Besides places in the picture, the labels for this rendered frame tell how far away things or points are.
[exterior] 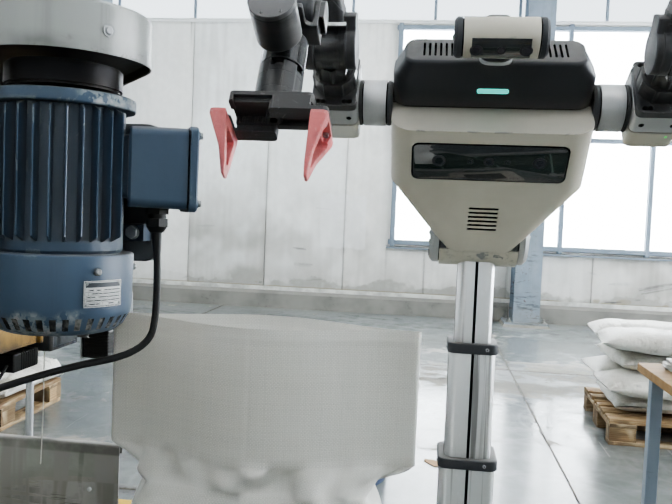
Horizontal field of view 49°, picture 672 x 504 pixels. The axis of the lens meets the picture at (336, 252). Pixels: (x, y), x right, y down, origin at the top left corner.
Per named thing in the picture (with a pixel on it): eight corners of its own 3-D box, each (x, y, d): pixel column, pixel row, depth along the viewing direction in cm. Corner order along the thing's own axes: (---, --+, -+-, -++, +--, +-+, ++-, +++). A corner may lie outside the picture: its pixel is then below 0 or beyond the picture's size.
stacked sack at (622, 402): (663, 395, 472) (664, 375, 471) (693, 423, 407) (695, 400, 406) (594, 389, 479) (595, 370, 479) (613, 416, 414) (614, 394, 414)
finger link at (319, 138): (321, 162, 81) (329, 95, 86) (258, 160, 82) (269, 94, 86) (327, 194, 87) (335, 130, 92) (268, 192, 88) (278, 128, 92)
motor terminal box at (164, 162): (190, 231, 88) (193, 135, 88) (201, 235, 78) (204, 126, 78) (118, 229, 86) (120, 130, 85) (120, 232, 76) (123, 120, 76)
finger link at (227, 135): (259, 160, 82) (270, 94, 86) (197, 158, 83) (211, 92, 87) (269, 192, 88) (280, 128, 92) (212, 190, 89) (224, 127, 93)
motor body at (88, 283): (152, 322, 86) (158, 108, 85) (94, 344, 71) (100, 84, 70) (30, 314, 88) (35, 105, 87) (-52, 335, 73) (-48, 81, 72)
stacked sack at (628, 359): (663, 357, 473) (664, 337, 472) (700, 380, 407) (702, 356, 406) (594, 353, 478) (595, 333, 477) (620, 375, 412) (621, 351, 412)
